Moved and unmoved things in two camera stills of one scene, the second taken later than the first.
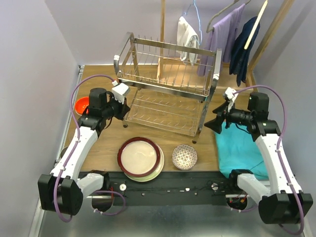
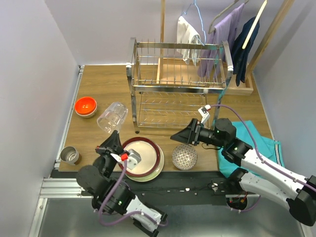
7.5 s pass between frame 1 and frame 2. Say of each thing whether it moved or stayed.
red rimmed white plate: stayed
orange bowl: stayed
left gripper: moved
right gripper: moved
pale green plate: stayed
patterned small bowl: stayed
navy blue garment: stayed
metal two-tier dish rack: moved
